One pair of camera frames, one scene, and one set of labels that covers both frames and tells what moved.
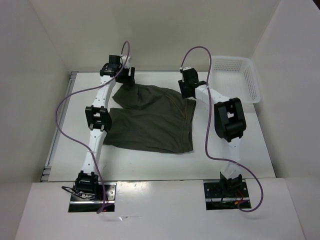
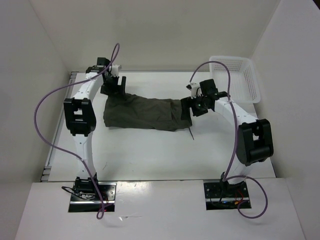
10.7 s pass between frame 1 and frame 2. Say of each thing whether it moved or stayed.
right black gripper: moved
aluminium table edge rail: stayed
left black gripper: moved
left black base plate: stayed
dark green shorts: moved
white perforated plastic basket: stayed
